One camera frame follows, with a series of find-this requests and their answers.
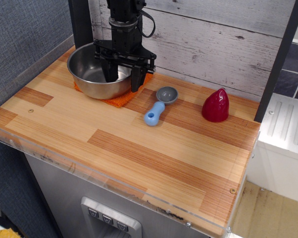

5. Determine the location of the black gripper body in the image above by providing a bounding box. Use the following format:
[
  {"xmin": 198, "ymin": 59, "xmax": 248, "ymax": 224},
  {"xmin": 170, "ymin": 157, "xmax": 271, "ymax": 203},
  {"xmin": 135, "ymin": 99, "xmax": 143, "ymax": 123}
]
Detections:
[{"xmin": 94, "ymin": 21, "xmax": 156, "ymax": 74}]

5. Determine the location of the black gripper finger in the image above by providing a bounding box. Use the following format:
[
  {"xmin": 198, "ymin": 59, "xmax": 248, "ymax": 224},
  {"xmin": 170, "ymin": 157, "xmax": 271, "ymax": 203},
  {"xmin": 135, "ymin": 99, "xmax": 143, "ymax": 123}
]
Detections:
[
  {"xmin": 131, "ymin": 65, "xmax": 147, "ymax": 93},
  {"xmin": 101, "ymin": 59, "xmax": 118, "ymax": 83}
]

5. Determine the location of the stainless steel pot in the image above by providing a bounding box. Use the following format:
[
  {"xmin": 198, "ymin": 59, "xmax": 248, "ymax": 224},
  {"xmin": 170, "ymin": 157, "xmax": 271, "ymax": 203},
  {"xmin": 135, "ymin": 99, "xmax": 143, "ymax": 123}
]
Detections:
[{"xmin": 67, "ymin": 43, "xmax": 131, "ymax": 100}]

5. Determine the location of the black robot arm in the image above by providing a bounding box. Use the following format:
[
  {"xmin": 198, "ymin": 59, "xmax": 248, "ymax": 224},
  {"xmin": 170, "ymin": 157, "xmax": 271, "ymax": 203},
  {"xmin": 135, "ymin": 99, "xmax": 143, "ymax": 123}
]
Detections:
[{"xmin": 94, "ymin": 0, "xmax": 156, "ymax": 92}]

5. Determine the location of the orange folded cloth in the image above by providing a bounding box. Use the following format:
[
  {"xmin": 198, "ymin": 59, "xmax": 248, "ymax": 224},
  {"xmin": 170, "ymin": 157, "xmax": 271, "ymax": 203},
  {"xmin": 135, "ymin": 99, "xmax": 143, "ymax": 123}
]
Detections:
[{"xmin": 73, "ymin": 71, "xmax": 154, "ymax": 109}]

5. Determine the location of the blue grey measuring scoop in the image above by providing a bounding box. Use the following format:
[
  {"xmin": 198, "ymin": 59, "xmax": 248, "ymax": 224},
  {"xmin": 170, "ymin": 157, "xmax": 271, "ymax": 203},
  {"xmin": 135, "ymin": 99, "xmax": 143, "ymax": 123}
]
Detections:
[{"xmin": 144, "ymin": 86, "xmax": 179, "ymax": 126}]

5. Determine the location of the red strawberry-shaped toy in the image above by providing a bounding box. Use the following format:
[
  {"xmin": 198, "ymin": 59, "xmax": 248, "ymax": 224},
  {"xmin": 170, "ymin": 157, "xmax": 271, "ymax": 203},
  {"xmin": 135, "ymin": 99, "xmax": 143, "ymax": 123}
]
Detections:
[{"xmin": 201, "ymin": 88, "xmax": 229, "ymax": 122}]

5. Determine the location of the clear acrylic table guard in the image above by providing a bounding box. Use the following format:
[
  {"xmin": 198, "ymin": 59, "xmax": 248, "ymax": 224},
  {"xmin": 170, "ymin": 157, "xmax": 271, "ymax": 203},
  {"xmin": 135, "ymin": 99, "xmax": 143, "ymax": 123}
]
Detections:
[{"xmin": 0, "ymin": 128, "xmax": 232, "ymax": 238}]

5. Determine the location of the grey cabinet with button panel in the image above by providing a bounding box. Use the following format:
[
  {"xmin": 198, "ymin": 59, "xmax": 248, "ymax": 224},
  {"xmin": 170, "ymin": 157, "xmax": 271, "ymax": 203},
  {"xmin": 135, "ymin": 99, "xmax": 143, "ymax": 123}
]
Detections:
[{"xmin": 26, "ymin": 155, "xmax": 206, "ymax": 238}]

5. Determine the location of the white ribbed box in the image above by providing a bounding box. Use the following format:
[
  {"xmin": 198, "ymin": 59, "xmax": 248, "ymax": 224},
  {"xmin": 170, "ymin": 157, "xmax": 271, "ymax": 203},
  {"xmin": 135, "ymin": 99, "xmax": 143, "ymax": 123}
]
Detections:
[{"xmin": 247, "ymin": 94, "xmax": 298, "ymax": 201}]

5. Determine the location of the yellow object at corner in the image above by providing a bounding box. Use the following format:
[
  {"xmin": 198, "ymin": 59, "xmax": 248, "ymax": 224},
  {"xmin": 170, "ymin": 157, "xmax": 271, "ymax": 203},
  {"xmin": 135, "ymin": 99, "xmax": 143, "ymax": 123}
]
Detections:
[{"xmin": 0, "ymin": 229, "xmax": 21, "ymax": 238}]

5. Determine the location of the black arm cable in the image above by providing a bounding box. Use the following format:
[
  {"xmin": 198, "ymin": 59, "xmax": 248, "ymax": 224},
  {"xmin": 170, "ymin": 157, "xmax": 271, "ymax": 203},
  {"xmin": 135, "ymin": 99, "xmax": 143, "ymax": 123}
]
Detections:
[{"xmin": 136, "ymin": 9, "xmax": 156, "ymax": 39}]

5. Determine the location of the dark left frame post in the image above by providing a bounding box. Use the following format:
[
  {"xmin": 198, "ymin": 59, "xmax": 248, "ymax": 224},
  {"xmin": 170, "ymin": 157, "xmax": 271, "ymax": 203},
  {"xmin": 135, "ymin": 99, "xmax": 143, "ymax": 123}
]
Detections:
[{"xmin": 68, "ymin": 0, "xmax": 93, "ymax": 48}]

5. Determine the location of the dark frame post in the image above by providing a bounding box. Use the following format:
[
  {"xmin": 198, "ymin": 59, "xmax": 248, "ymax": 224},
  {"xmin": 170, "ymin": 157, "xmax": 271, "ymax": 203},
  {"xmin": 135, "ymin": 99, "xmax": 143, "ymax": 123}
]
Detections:
[
  {"xmin": 254, "ymin": 0, "xmax": 298, "ymax": 122},
  {"xmin": 68, "ymin": 0, "xmax": 93, "ymax": 48}
]

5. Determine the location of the dark right frame post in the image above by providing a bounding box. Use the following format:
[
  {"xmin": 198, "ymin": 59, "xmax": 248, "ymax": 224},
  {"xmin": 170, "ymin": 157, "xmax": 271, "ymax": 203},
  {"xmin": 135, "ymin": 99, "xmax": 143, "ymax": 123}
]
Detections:
[{"xmin": 254, "ymin": 0, "xmax": 298, "ymax": 122}]

